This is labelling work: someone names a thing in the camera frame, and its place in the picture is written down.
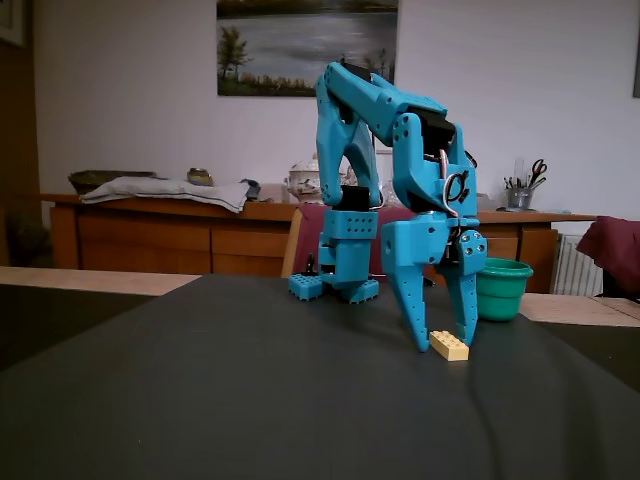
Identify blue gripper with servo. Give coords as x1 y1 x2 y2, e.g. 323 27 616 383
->
382 212 489 354

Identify cream lego brick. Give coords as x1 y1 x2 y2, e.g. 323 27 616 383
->
428 329 471 362

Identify green plastic cup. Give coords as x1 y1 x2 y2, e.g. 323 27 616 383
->
474 257 535 322

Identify metal pen holder cup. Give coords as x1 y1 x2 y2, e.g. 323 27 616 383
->
505 185 535 212

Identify white radiator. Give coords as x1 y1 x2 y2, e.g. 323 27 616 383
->
552 232 606 297

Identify burgundy chair behind robot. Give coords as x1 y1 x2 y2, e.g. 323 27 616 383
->
280 204 432 286

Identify white decorated tureen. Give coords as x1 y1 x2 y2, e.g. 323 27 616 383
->
283 158 322 204

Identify dark grey mat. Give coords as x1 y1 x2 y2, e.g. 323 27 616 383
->
0 273 640 480

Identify folded grey cloth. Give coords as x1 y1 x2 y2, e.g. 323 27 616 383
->
79 175 261 215

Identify wooden sideboard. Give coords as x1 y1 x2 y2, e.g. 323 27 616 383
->
39 192 599 294

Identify lake landscape painting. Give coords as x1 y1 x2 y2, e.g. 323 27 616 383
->
215 0 400 99

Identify dark shallow bowl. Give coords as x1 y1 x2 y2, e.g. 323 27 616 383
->
68 169 157 195

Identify red white black servo cable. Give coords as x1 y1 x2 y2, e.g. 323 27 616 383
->
437 148 472 219

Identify black-handled scissors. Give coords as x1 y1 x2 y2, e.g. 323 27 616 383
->
527 158 549 190

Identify burgundy chair with dark frame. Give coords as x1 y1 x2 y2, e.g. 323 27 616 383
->
575 215 640 304

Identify narrow dark wall frame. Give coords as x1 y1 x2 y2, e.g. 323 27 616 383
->
632 0 640 99

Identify dark framed wall picture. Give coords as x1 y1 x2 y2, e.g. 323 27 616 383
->
0 0 27 49

